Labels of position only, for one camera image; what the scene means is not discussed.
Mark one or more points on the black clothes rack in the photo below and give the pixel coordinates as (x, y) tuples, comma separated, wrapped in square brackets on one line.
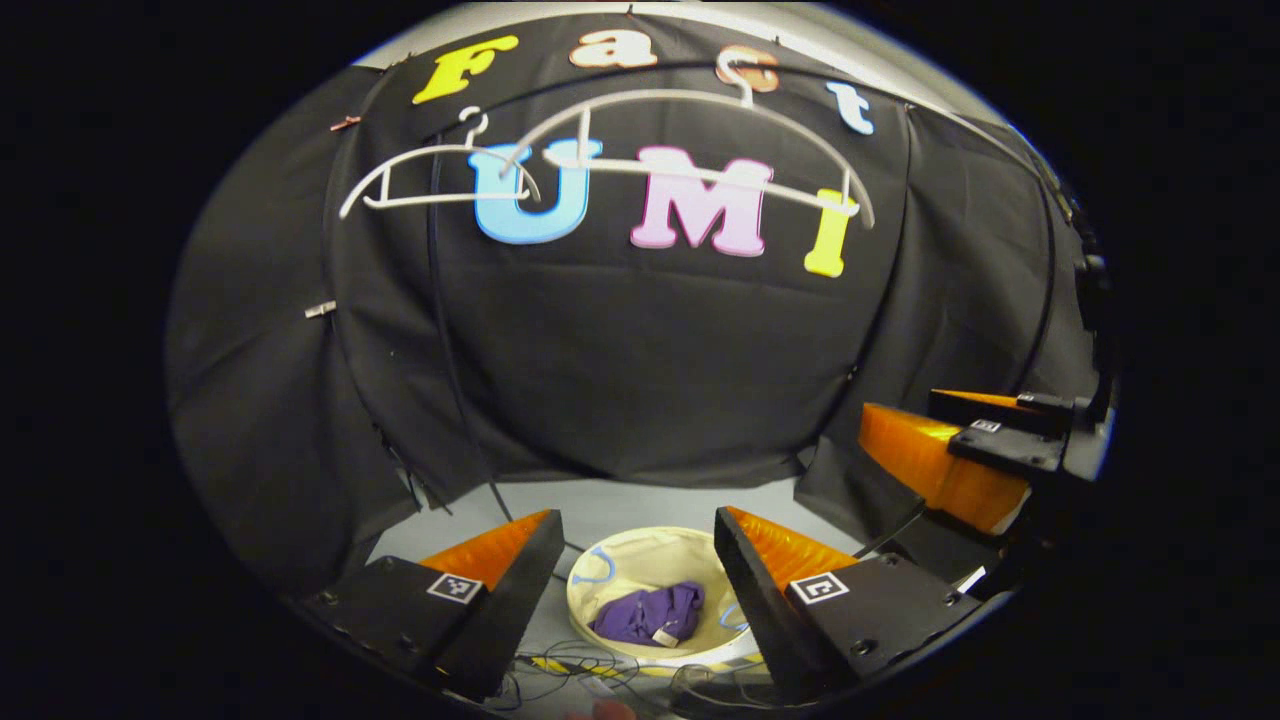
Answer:
[(440, 300)]

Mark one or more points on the white clothes hanger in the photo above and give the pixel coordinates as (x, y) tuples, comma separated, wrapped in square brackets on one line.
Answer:
[(440, 198), (700, 181)]

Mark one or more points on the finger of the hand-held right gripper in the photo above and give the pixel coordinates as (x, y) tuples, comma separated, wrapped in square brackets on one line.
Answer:
[(1000, 450), (1030, 412)]

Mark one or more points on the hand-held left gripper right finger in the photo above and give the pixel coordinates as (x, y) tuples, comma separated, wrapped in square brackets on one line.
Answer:
[(765, 610)]

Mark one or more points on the cream laundry hamper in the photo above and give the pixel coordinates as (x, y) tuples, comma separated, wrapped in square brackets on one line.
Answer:
[(640, 560)]

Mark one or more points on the purple shirt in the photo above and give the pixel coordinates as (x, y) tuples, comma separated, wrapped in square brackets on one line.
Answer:
[(640, 615)]

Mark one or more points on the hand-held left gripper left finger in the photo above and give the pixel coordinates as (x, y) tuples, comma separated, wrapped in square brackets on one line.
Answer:
[(500, 610)]

